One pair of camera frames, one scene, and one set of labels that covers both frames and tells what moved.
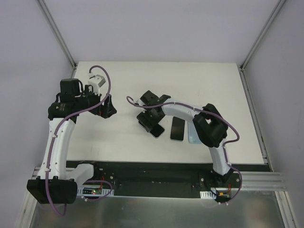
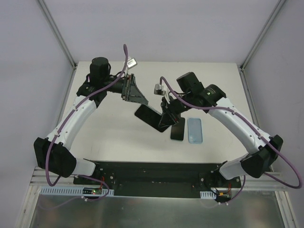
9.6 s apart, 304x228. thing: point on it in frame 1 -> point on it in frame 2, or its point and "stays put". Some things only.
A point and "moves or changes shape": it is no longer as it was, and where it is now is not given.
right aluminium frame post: (245, 62) stays put
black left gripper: (102, 107) -> (128, 88)
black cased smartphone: (156, 131) moves or changes shape
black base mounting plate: (161, 177) stays put
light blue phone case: (193, 137) stays put
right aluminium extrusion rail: (260, 181) stays put
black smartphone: (177, 129) stays put
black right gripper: (150, 116) -> (166, 108)
